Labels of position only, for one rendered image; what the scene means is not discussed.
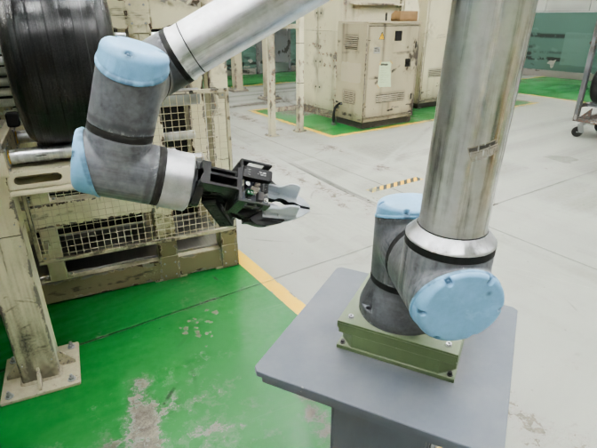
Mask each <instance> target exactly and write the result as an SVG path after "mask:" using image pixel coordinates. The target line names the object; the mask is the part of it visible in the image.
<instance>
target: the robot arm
mask: <svg viewBox="0 0 597 448"><path fill-rule="evenodd" d="M329 1H330V0H213V1H212V2H210V3H208V4H207V5H205V6H204V7H202V8H200V9H199V10H197V11H195V12H193V13H191V14H189V15H188V16H186V17H185V18H184V19H182V20H180V21H178V22H176V23H175V24H173V25H171V26H170V27H165V28H163V29H161V30H159V31H157V32H156V33H154V34H153V35H152V36H149V37H148V38H146V39H144V40H143V41H139V40H136V39H132V38H129V37H124V36H105V37H103V38H102V39H101V40H100V41H99V47H98V50H97V51H96V53H95V56H94V62H95V67H94V73H93V79H92V89H91V95H90V101H89V107H88V113H87V118H86V125H85V128H84V127H79V128H77V129H76V130H75V133H74V138H73V144H72V156H71V164H70V179H71V184H72V187H73V188H74V189H75V190H76V191H78V192H82V193H85V194H90V195H95V196H96V197H101V196H104V197H109V198H114V199H120V200H124V201H130V202H135V203H141V204H151V205H155V206H157V207H162V208H167V209H172V210H178V211H184V210H185V209H186V208H187V206H188V205H190V206H195V207H196V206H197V205H198V204H199V202H200V200H201V198H202V200H201V202H202V204H203V206H204V207H205V208H206V209H207V211H208V212H209V213H210V215H211V216H212V218H213V219H214V220H215V221H216V222H217V223H218V224H219V226H220V227H231V226H233V224H234V219H235V218H237V219H238V220H241V221H242V224H247V225H250V226H253V227H256V228H265V227H269V226H273V225H276V224H280V223H283V222H286V221H290V220H295V219H297V218H300V217H302V216H304V215H305V214H307V213H308V212H310V205H309V204H308V203H307V202H306V201H305V200H304V199H303V198H302V197H300V196H299V191H300V186H299V185H297V184H293V183H291V184H288V185H284V186H278V185H276V184H275V183H274V182H273V181H272V176H273V173H272V172H270V171H269V170H270V169H271V168H272V165H271V164H264V163H260V162H256V161H251V160H248V159H244V158H241V160H240V161H239V162H238V163H237V164H236V166H235V167H234V168H233V170H232V171H231V170H227V169H223V168H218V167H214V166H211V162H210V161H206V160H202V162H200V161H196V159H195V155H194V154H192V153H188V152H184V151H179V150H177V149H176V148H166V147H162V146H158V145H155V144H153V139H154V135H155V128H156V123H157V118H158V115H159V110H160V107H161V103H162V102H163V101H164V100H165V98H166V97H168V96H169V95H171V94H173V93H175V92H176V91H178V90H179V89H181V88H183V87H185V86H186V85H188V84H191V83H192V82H194V80H196V79H197V78H198V77H199V76H200V75H202V74H204V73H206V72H207V71H209V70H211V69H213V68H215V67H217V66H218V65H219V64H221V63H223V62H224V61H226V60H229V59H230V58H232V57H234V56H235V55H236V54H238V53H240V52H242V51H244V50H246V49H247V48H249V47H251V46H253V45H254V44H256V43H257V42H259V41H261V40H263V39H264V38H266V37H268V36H270V35H272V34H273V33H275V32H276V31H278V30H280V29H281V28H284V27H286V26H287V25H289V24H291V23H292V22H293V21H295V20H297V19H299V18H301V17H303V16H304V15H306V14H308V13H310V12H311V11H313V10H315V9H316V8H318V7H320V6H321V5H323V4H326V3H327V2H329ZM537 2H538V0H452V2H451V8H450V19H449V25H448V31H447V37H446V44H445V49H444V55H443V61H442V72H441V78H440V84H439V90H438V96H437V102H436V108H435V114H434V125H433V131H432V137H431V143H430V148H429V155H428V161H427V167H426V177H425V184H424V190H423V194H419V193H398V194H392V195H388V196H384V197H382V198H381V199H379V200H378V203H377V209H376V213H375V223H374V234H373V245H372V256H371V267H370V278H369V279H368V281H367V283H366V285H365V286H364V288H363V290H362V292H361V295H360V301H359V309H360V312H361V314H362V316H363V317H364V319H365V320H366V321H367V322H369V323H370V324H372V325H373V326H375V327H377V328H379V329H380V330H382V331H385V332H390V333H393V334H398V335H406V336H414V335H421V334H427V335H428V336H430V337H433V338H435V339H437V340H463V339H466V338H469V337H470V336H471V335H473V334H478V333H480V332H482V331H484V330H485V329H486V328H488V327H489V326H490V325H491V324H492V323H493V322H494V321H495V320H496V319H497V318H498V316H499V314H500V313H501V308H502V307H503V306H504V302H505V294H504V290H503V287H502V285H501V283H500V282H499V280H498V279H497V278H496V277H495V276H494V275H492V272H491V270H492V265H493V261H494V258H495V254H496V249H497V246H498V241H497V239H496V238H495V237H494V235H493V234H492V233H491V232H490V230H489V229H488V226H489V222H490V215H491V211H492V206H493V202H494V198H495V194H496V190H497V185H498V178H499V174H500V170H501V166H502V162H503V158H504V153H505V146H506V143H507V138H508V134H509V130H510V126H511V122H512V118H513V111H514V106H515V102H516V98H517V94H518V90H519V86H520V81H521V74H522V71H523V66H524V62H525V58H526V54H527V50H528V46H529V39H530V34H531V30H532V26H533V22H534V18H535V14H536V9H537ZM248 163H252V164H258V165H263V167H262V168H258V167H253V166H249V165H247V164H248ZM269 202H270V203H272V202H280V203H282V204H284V205H286V206H283V207H279V206H277V205H276V204H270V203H269Z"/></svg>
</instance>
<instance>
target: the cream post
mask: <svg viewBox="0 0 597 448"><path fill-rule="evenodd" d="M0 313H1V317H2V319H3V322H4V327H5V330H6V332H7V335H8V338H9V341H10V344H11V347H12V352H13V355H14V358H15V361H16V364H17V366H18V369H19V372H20V377H21V380H22V383H24V384H25V383H29V382H31V381H34V380H37V376H36V368H37V367H39V369H40V372H41V375H42V378H43V379H44V378H48V377H51V376H55V375H59V374H60V361H59V358H58V354H57V351H59V349H58V346H57V342H56V339H55V335H54V332H53V329H52V322H51V319H50V316H49V312H48V308H47V306H46V302H45V298H44V293H43V289H42V285H41V282H40V279H39V275H38V272H37V268H36V263H35V259H34V255H33V253H32V249H31V245H30V242H29V239H28V232H27V229H26V226H25V222H24V219H23V215H22V212H21V209H20V202H19V198H18V197H11V195H10V190H9V188H8V185H7V181H6V178H2V179H1V178H0Z"/></svg>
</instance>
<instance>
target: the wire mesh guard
mask: <svg viewBox="0 0 597 448"><path fill-rule="evenodd" d="M214 92H215V93H216V94H217V92H224V93H225V102H218V97H217V106H218V103H225V108H224V109H225V112H226V115H225V117H226V122H223V123H226V127H227V128H226V129H227V141H221V142H227V154H228V167H229V170H231V171H232V170H233V156H232V141H231V126H230V111H229V97H228V88H227V87H226V88H210V89H196V90H182V91H176V92H175V93H173V94H171V95H169V101H170V96H172V95H176V102H177V95H186V94H189V97H190V94H196V99H197V94H200V93H209V94H210V98H211V93H214ZM213 110H218V119H219V110H220V109H213ZM0 112H2V113H3V112H4V107H0ZM0 117H1V119H3V120H5V115H4V113H3V114H2V115H0ZM227 154H222V155H227ZM38 195H39V194H38ZM30 196H31V195H30ZM37 198H40V202H41V198H42V197H40V195H39V197H37ZM21 199H22V202H23V205H24V209H25V213H26V216H27V219H28V225H29V229H30V233H31V236H32V239H33V243H34V246H35V250H36V256H37V259H38V263H39V266H43V265H47V264H52V263H57V262H62V261H67V260H76V259H81V258H85V257H91V256H95V255H100V254H105V253H110V252H119V251H123V250H128V249H133V248H138V247H142V246H148V245H152V244H161V243H166V242H171V241H176V240H180V239H186V238H190V237H195V236H204V235H209V234H214V233H218V232H223V231H228V230H233V229H237V226H236V218H235V219H234V224H233V227H229V228H228V227H223V228H215V227H216V226H213V227H214V229H209V228H211V227H209V223H208V230H204V231H199V232H197V230H196V229H193V230H196V232H194V233H191V231H192V230H188V231H190V233H189V234H185V232H187V231H185V230H184V231H183V232H184V235H179V233H182V232H179V231H178V235H177V236H172V233H171V234H169V235H171V236H170V237H166V236H167V235H164V236H165V238H160V237H159V239H156V240H150V241H147V238H144V239H146V242H139V243H136V244H134V243H133V240H132V241H129V242H132V244H127V245H122V246H120V244H122V243H119V239H118V243H119V246H117V247H113V245H112V244H110V245H112V248H107V249H102V250H97V251H92V252H83V253H77V252H79V251H77V250H75V252H76V254H73V255H70V254H69V255H68V256H63V257H58V258H55V256H54V252H53V249H52V248H51V249H50V250H52V252H53V255H51V256H54V258H53V259H50V260H47V261H43V258H42V253H41V252H43V251H41V250H40V246H39V245H41V244H39V243H38V239H40V238H37V235H36V233H38V232H36V230H35V226H34V222H33V220H37V218H36V219H32V215H31V213H32V212H31V211H30V208H29V206H33V207H34V204H33V200H32V199H35V198H32V196H31V198H29V199H31V200H32V204H33V205H29V204H28V199H27V196H22V197H21ZM36 205H42V202H41V204H36ZM42 209H43V206H42ZM40 212H45V211H44V209H43V210H42V211H40ZM34 213H35V214H36V211H35V207H34ZM45 218H49V217H45V216H44V219H45ZM48 244H51V245H52V242H50V243H48ZM76 245H79V244H75V247H76ZM80 251H84V249H83V250H80Z"/></svg>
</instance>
